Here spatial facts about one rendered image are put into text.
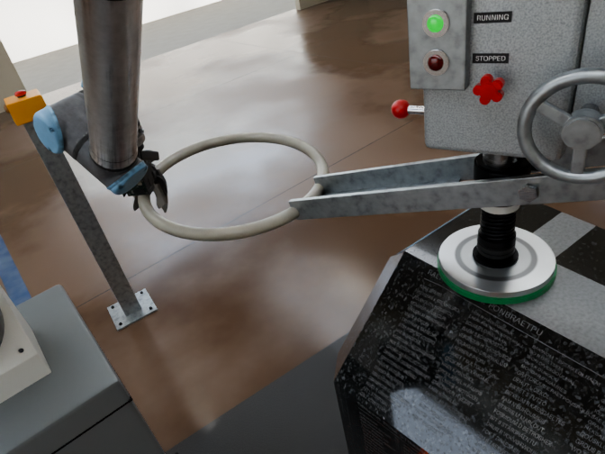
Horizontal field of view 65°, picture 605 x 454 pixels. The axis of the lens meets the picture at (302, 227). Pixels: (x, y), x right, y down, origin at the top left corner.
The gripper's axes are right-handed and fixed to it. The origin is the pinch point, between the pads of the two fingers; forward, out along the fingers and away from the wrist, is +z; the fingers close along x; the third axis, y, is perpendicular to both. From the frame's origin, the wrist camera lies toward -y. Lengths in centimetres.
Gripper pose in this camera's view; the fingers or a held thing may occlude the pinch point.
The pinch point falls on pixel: (155, 207)
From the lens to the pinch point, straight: 134.0
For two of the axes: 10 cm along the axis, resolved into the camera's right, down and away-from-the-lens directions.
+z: 1.2, 7.9, 6.1
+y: -0.2, 6.1, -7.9
